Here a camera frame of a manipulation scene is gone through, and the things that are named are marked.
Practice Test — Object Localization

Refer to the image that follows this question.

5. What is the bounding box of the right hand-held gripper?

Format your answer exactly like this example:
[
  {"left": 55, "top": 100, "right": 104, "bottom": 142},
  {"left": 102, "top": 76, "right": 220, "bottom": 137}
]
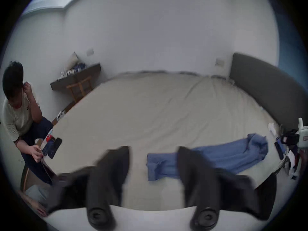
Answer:
[{"left": 281, "top": 118, "right": 308, "bottom": 149}]

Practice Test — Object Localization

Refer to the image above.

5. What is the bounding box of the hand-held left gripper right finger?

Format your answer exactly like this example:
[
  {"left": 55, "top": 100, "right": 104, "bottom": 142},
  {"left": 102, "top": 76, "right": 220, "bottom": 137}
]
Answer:
[{"left": 178, "top": 146, "right": 278, "bottom": 231}]

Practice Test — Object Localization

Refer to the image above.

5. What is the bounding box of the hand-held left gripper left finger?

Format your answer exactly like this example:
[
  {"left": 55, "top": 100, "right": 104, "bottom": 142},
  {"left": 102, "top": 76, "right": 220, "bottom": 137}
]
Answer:
[{"left": 48, "top": 146, "right": 130, "bottom": 229}]

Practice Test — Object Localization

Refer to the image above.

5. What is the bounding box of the dark flat phone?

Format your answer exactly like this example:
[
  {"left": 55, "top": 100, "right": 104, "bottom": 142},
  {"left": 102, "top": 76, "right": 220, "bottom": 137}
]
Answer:
[{"left": 275, "top": 141, "right": 286, "bottom": 160}]

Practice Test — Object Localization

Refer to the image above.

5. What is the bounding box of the blue shirt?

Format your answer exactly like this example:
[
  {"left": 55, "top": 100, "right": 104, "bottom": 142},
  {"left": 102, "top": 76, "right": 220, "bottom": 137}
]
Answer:
[{"left": 146, "top": 133, "right": 269, "bottom": 182}]

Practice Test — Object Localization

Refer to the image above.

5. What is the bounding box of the black phone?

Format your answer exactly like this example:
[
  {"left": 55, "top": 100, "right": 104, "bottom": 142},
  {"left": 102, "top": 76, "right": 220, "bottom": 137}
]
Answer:
[{"left": 48, "top": 137, "right": 63, "bottom": 160}]

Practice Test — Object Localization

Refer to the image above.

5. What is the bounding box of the dark grey padded headboard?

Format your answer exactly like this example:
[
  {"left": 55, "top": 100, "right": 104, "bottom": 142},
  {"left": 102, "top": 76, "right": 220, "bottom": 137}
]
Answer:
[{"left": 229, "top": 52, "right": 308, "bottom": 136}]

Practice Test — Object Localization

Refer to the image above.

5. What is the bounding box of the bed with beige sheet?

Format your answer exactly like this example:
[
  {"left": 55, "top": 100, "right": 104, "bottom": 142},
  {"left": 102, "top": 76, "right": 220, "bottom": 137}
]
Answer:
[{"left": 40, "top": 71, "right": 289, "bottom": 212}]

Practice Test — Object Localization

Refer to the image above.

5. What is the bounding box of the wooden chair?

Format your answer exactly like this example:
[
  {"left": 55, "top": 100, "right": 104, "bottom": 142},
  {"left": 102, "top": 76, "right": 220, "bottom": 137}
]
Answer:
[{"left": 66, "top": 76, "right": 93, "bottom": 103}]

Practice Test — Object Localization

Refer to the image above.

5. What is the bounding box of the dark wall shelf with items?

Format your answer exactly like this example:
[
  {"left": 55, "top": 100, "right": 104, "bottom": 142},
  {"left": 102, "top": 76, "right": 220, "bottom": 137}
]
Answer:
[{"left": 50, "top": 52, "right": 102, "bottom": 91}]

